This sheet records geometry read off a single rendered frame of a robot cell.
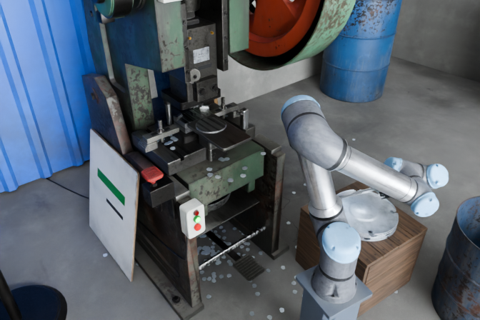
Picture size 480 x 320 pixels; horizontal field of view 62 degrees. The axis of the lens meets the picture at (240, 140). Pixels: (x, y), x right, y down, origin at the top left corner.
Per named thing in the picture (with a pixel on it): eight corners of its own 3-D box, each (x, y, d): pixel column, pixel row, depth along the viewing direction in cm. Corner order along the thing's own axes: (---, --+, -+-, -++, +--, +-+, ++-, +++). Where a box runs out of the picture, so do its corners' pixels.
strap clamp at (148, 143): (181, 138, 167) (179, 116, 162) (145, 153, 158) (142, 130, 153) (173, 133, 171) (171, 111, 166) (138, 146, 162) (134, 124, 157)
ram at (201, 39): (225, 96, 160) (223, 21, 144) (193, 106, 152) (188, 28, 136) (200, 82, 171) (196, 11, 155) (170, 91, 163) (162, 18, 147)
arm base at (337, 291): (366, 291, 133) (371, 271, 128) (330, 311, 127) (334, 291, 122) (336, 260, 145) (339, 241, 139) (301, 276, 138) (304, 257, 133)
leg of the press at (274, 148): (288, 250, 208) (303, 92, 160) (273, 261, 202) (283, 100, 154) (190, 169, 268) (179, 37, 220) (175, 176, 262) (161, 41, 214)
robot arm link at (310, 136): (311, 128, 97) (452, 200, 112) (303, 107, 106) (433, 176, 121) (285, 162, 102) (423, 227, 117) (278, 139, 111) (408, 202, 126)
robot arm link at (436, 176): (428, 159, 126) (451, 165, 128) (406, 166, 136) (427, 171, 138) (428, 183, 123) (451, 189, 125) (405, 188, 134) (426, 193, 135)
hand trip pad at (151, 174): (166, 191, 141) (164, 173, 137) (151, 197, 138) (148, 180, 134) (156, 181, 146) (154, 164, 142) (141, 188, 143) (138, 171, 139)
